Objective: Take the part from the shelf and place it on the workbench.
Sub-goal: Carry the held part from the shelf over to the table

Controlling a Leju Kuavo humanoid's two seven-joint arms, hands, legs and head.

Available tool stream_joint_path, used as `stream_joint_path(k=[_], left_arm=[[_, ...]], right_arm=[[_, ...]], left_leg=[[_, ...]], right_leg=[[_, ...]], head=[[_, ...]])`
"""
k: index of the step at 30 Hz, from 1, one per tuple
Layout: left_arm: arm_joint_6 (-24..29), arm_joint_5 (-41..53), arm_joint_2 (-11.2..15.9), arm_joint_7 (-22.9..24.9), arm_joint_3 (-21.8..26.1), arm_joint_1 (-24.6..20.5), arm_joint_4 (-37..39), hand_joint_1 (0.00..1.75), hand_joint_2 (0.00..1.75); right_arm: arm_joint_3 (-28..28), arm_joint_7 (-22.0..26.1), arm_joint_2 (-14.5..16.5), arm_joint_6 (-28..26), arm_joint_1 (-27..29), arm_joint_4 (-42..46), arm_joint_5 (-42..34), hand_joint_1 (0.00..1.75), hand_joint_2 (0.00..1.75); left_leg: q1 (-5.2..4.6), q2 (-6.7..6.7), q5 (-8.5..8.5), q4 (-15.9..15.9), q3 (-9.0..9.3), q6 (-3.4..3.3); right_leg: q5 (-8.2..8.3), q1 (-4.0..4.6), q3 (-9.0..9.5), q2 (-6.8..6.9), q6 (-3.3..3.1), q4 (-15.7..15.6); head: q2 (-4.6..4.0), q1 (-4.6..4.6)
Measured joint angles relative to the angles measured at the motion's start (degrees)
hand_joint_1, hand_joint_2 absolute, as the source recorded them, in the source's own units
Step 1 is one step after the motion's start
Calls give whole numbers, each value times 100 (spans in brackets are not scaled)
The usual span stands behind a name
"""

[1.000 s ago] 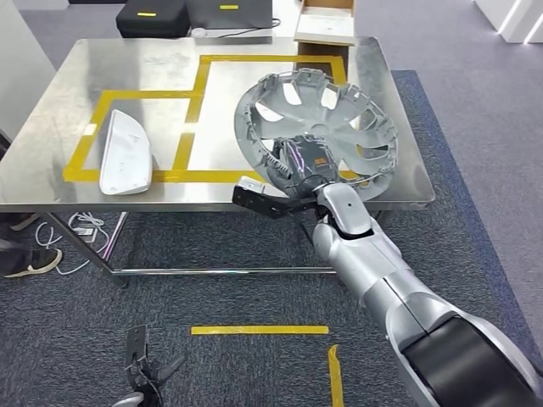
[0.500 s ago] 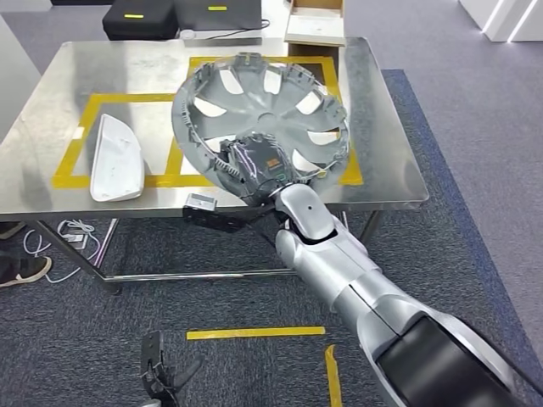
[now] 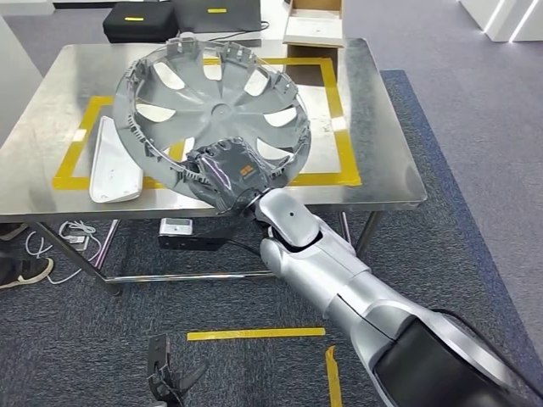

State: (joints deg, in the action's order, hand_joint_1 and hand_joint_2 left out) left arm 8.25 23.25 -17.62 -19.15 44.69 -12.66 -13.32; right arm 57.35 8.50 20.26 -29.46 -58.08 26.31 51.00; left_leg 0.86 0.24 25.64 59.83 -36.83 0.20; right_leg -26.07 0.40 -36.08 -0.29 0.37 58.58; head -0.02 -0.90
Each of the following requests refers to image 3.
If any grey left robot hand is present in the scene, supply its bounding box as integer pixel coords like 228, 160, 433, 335
153, 364, 208, 407

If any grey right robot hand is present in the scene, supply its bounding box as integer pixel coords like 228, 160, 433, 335
185, 136, 273, 215

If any silver wheel hubcap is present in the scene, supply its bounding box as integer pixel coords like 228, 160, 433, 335
112, 31, 313, 204

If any white plastic panel part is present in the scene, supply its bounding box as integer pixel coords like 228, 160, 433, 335
89, 114, 144, 204

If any steel workbench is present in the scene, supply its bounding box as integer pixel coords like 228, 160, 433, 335
0, 37, 428, 297

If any large dark case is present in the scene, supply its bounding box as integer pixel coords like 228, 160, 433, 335
171, 0, 263, 35

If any open cardboard box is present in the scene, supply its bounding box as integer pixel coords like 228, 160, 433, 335
282, 0, 345, 49

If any black carry case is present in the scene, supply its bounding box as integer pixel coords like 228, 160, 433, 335
103, 1, 180, 45

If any torn yellow floor tape strip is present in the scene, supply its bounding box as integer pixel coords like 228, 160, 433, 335
324, 345, 344, 407

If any white power strip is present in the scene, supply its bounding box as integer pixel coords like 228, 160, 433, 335
63, 232, 91, 252

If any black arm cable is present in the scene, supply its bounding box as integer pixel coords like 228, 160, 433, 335
225, 238, 263, 259

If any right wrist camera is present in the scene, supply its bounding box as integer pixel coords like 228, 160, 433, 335
158, 217, 230, 253

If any thin black cable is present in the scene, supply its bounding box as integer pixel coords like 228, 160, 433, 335
208, 21, 271, 44

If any white cable bundle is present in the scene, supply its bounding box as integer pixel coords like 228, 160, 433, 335
24, 220, 103, 287

